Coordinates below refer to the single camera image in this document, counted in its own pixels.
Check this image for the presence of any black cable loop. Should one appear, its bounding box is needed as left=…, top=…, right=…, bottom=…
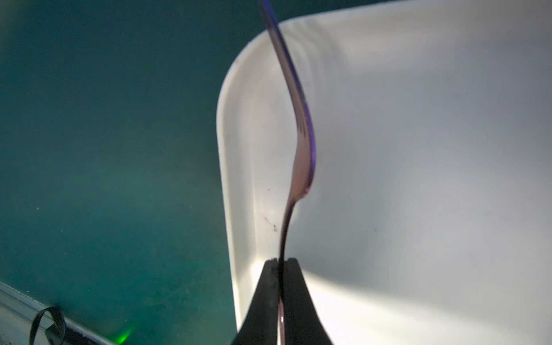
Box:
left=29, top=305, right=102, bottom=345

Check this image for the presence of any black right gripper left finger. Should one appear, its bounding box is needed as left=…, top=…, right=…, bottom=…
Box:
left=232, top=259, right=280, bottom=345

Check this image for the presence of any white rectangular tray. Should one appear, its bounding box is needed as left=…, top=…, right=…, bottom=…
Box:
left=216, top=0, right=552, bottom=345

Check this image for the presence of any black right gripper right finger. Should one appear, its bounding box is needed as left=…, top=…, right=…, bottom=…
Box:
left=283, top=258, right=332, bottom=345

